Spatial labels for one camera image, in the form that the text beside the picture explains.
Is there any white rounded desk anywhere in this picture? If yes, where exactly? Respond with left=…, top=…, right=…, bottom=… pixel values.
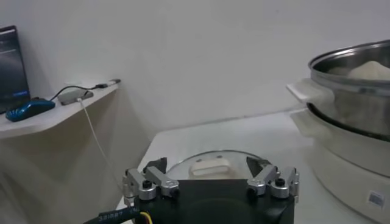
left=0, top=81, right=120, bottom=141

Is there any blue computer mouse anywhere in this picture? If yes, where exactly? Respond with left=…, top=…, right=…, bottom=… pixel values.
left=5, top=97, right=56, bottom=122

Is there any white electric cooking pot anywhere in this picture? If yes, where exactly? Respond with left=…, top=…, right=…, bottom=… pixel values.
left=286, top=78, right=390, bottom=224

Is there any black usb adapter cable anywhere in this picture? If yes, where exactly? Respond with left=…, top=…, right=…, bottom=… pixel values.
left=50, top=79, right=122, bottom=102

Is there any black smartphone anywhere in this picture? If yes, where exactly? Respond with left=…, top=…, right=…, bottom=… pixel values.
left=57, top=88, right=94, bottom=106

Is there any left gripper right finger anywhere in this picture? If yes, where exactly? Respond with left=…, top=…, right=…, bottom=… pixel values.
left=246, top=156, right=300, bottom=199

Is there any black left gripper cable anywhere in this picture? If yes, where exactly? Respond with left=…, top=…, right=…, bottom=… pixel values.
left=82, top=208, right=141, bottom=224

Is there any perforated steel steamer basket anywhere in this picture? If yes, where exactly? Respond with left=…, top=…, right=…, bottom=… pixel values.
left=308, top=39, right=390, bottom=141

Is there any round glass pot lid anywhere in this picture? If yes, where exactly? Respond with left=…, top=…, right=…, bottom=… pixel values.
left=166, top=149, right=269, bottom=180

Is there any white steamed baozi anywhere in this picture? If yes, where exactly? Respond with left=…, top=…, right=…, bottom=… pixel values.
left=347, top=60, right=390, bottom=82

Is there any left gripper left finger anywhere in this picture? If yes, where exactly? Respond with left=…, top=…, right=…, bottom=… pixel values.
left=122, top=157, right=180, bottom=201

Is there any white charging cable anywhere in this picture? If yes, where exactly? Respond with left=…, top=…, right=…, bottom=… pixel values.
left=77, top=97, right=123, bottom=191

